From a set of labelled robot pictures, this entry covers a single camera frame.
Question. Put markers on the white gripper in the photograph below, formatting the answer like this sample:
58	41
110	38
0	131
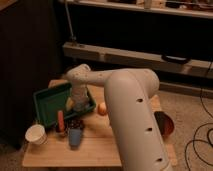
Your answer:
79	95

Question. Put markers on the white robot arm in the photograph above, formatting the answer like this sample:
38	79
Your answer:
127	94

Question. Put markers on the orange round fruit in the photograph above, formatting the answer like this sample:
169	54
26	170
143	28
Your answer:
102	110

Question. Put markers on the dark grape bunch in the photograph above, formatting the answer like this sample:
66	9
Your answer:
76	124

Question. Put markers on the green plastic tray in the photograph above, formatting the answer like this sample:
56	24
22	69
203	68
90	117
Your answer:
49	101

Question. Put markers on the blue plastic cup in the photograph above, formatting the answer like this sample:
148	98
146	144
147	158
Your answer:
74	136

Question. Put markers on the white paper cup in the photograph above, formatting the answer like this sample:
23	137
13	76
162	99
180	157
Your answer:
36	134

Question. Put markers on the metal pole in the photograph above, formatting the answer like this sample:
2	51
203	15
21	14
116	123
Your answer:
72	36

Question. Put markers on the long grey beam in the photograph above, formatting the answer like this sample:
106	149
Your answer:
134	59

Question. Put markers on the brown wooden bowl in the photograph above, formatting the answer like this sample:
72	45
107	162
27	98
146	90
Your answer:
165	123

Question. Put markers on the background shelf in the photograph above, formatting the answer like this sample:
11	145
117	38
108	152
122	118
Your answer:
155	7

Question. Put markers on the black handle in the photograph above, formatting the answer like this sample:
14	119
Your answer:
176	60

